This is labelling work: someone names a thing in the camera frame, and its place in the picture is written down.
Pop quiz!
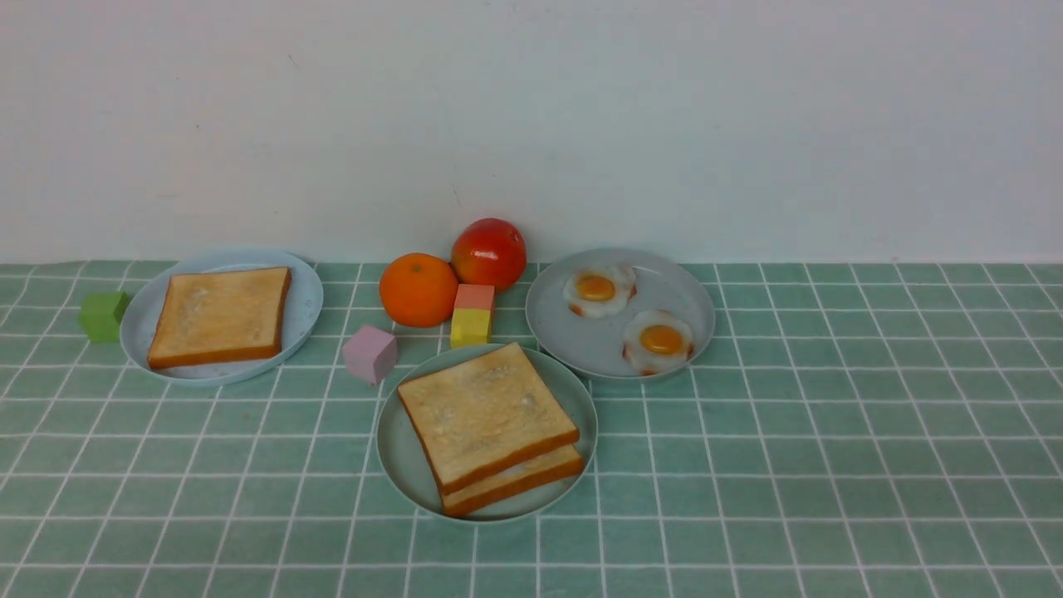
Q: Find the salmon pink block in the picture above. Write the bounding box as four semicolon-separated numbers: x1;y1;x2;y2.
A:
454;283;495;311

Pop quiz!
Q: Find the red tomato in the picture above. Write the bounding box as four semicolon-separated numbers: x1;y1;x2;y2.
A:
449;218;527;294

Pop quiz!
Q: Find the back fried egg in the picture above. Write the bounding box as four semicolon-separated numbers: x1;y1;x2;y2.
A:
562;264;637;319

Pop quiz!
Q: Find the fried egg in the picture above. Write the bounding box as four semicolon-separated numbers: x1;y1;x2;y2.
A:
562;264;637;319
621;310;695;375

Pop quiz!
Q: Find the grey egg plate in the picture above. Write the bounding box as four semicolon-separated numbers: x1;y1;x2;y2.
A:
527;247;715;381

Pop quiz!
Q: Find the orange fruit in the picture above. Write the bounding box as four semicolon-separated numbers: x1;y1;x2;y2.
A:
379;252;459;328

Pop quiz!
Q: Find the front fried egg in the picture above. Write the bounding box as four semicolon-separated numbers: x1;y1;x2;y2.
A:
621;310;695;375

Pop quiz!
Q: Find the green centre plate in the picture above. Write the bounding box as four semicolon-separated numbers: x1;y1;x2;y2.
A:
376;344;598;525

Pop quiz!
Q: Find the pink cube block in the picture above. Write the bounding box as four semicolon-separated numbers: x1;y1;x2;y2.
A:
342;325;399;385

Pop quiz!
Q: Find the light blue bread plate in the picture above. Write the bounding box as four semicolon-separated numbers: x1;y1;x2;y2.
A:
120;247;324;386

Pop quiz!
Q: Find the green cube block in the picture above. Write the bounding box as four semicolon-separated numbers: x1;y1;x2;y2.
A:
77;289;130;343

